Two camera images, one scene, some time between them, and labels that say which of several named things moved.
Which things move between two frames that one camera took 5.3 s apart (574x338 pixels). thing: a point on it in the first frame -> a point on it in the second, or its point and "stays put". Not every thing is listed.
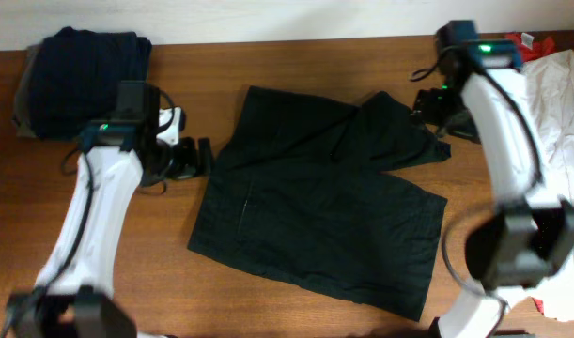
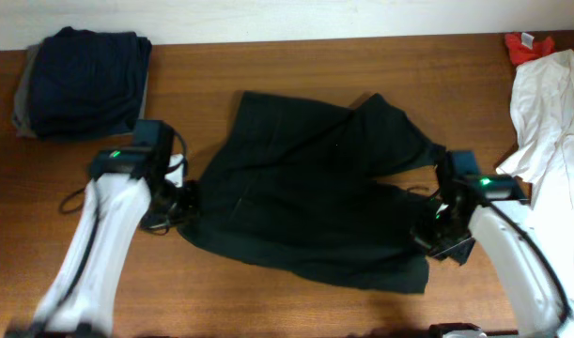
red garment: (530, 47) stays put
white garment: (558, 80) stays put
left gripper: (203, 157) -> (184, 202)
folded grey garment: (23, 117) stays put
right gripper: (427, 109) -> (430, 230)
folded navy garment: (74, 77) stays put
